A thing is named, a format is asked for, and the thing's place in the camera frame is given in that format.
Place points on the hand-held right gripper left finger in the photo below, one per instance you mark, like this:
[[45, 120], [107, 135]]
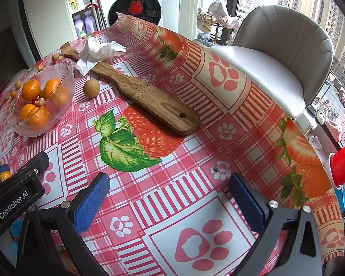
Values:
[[89, 204]]

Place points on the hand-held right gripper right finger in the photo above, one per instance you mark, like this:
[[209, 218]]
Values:
[[247, 204]]

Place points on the yellow cherry tomato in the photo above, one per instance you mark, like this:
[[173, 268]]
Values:
[[5, 176], [13, 93]]

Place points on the clear glass bowl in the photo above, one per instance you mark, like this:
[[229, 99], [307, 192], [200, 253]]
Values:
[[17, 126]]

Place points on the orange mandarin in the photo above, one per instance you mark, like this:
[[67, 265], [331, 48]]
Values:
[[27, 111], [39, 118], [52, 87], [61, 96], [31, 89]]

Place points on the mandarin peel piece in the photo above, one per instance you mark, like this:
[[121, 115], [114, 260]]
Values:
[[40, 102]]

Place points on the pink plaid printed tablecloth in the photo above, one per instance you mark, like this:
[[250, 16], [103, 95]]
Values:
[[166, 189]]

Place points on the small brown longan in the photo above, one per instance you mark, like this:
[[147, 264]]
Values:
[[55, 57], [18, 84]]

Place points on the round brown fruit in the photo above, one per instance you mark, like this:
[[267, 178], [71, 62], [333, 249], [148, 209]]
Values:
[[90, 88]]

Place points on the blue plastic basin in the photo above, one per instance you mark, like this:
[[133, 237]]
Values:
[[343, 199]]

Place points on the red plastic bucket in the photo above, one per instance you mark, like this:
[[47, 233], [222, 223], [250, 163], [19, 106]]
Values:
[[343, 164]]

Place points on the long wooden board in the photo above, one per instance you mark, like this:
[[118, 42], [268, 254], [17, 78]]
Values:
[[149, 97]]

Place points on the crumpled white tissue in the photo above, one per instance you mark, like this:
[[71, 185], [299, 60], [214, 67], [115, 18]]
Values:
[[100, 50]]

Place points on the grey padded chair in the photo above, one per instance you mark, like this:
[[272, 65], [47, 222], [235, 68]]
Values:
[[270, 72]]

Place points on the purple detergent bottle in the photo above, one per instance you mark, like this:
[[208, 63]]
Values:
[[89, 23], [78, 24]]

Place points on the yellow bottle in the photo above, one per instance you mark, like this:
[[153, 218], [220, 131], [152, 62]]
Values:
[[72, 5]]

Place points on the white curtain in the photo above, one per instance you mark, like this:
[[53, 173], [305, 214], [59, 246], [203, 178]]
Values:
[[189, 5]]

